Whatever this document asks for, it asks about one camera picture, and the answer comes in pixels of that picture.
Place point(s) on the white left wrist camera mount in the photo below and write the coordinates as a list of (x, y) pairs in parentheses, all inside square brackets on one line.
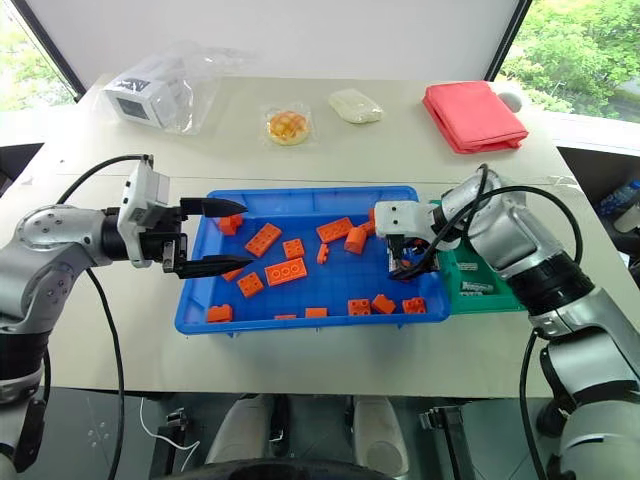
[(142, 195)]

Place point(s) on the small orange toy brick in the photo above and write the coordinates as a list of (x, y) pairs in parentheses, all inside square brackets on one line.
[(285, 317), (368, 228), (220, 314), (414, 305), (316, 313), (359, 307), (231, 225), (383, 304), (250, 285), (323, 254), (232, 274), (294, 249), (355, 241)]

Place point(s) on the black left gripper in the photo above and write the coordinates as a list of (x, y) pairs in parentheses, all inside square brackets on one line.
[(172, 245)]

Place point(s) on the blue capped water bottles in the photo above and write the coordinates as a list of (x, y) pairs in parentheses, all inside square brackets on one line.
[(617, 197)]

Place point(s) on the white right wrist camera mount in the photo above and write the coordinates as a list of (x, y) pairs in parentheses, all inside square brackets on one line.
[(400, 216)]

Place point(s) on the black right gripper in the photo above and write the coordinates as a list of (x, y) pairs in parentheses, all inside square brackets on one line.
[(415, 247)]

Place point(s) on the white robot leg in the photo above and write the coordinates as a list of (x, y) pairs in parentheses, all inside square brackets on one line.
[(245, 430), (380, 430)]

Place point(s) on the blue plastic bin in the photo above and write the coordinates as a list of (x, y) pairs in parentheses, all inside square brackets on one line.
[(310, 305)]

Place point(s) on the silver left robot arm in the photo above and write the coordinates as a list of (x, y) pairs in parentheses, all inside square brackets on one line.
[(45, 250)]

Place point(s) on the green plastic bin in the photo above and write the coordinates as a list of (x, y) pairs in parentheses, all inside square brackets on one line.
[(480, 302)]

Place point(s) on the white cardboard box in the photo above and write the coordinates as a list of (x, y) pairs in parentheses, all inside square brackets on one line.
[(145, 95)]

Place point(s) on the folded red cloth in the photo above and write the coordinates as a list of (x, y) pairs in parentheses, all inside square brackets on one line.
[(472, 115)]

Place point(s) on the white device in plastic bag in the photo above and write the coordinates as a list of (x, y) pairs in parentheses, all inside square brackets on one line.
[(210, 75)]

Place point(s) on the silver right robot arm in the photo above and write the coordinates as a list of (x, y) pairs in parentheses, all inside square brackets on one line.
[(505, 225)]

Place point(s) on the wrapped white bun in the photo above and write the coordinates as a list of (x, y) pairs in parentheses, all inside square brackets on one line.
[(356, 106)]

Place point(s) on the black window frame bar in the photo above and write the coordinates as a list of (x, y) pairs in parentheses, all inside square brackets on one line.
[(510, 37), (47, 47)]

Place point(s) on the long orange toy brick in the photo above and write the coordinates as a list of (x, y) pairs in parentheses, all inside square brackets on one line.
[(263, 240), (285, 272), (334, 230)]

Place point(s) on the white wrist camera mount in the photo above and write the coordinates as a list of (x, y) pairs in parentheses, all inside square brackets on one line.
[(142, 195), (400, 216)]

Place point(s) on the grey round knob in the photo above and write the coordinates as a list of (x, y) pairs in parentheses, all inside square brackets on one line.
[(512, 101)]

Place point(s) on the black table bracket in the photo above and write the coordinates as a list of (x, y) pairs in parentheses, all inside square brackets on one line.
[(445, 425), (174, 425)]

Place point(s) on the white cup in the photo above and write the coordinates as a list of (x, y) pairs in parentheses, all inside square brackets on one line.
[(631, 217)]

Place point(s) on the wrapped yellow fruit tart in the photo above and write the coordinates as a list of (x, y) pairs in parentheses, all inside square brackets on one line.
[(287, 126)]

